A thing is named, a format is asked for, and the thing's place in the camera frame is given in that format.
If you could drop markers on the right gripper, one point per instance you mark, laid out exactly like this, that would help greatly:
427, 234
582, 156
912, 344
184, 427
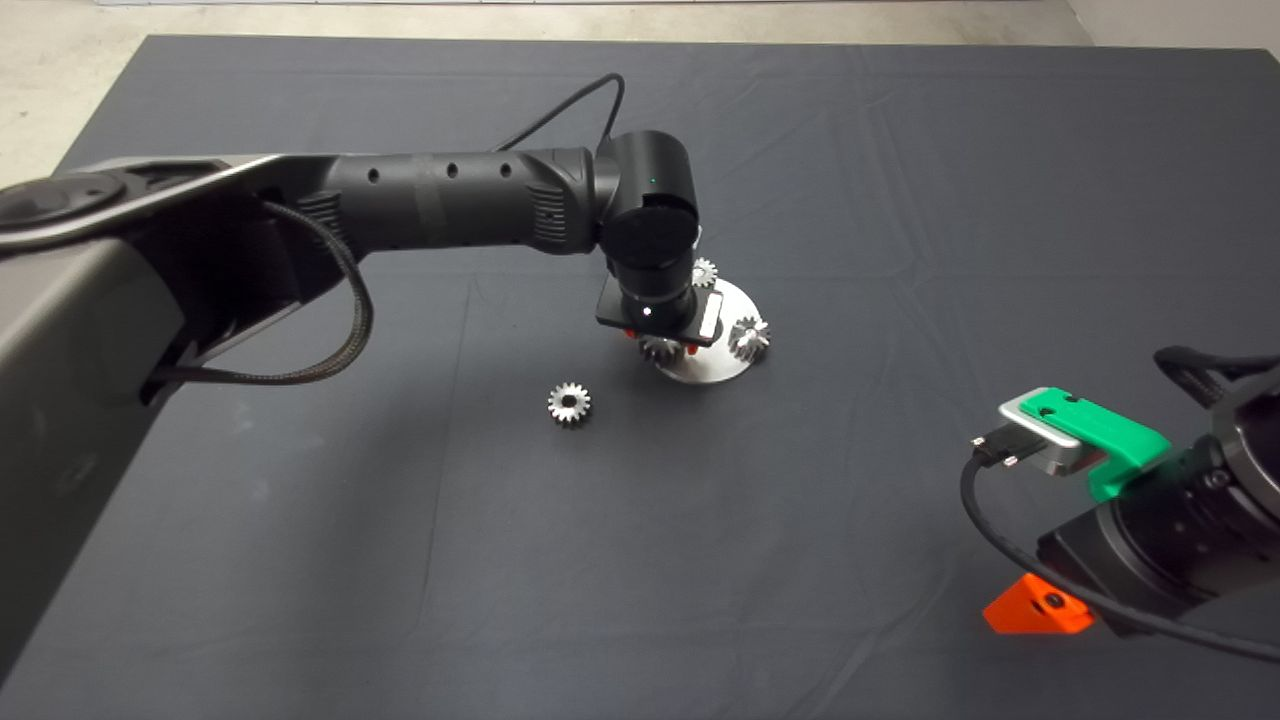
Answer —
1120, 565

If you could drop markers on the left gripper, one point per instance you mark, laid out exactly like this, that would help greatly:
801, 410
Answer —
665, 318

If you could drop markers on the larger steel gear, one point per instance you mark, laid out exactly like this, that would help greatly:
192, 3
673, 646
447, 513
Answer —
660, 350

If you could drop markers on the small steel gear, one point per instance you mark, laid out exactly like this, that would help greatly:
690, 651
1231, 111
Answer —
556, 403
706, 272
750, 338

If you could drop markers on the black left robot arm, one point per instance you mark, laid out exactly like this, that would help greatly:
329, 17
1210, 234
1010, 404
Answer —
450, 200

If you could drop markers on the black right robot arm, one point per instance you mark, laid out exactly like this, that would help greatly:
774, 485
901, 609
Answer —
1255, 460

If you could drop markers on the round metal plate with hole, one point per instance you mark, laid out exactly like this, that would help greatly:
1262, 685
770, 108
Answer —
715, 370

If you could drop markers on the dark grey table cloth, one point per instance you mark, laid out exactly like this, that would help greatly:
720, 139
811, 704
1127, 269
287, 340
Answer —
640, 550

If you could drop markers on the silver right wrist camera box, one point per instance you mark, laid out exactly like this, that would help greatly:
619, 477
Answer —
1055, 455

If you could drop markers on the green right camera mount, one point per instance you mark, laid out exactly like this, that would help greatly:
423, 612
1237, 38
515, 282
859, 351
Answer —
1105, 430

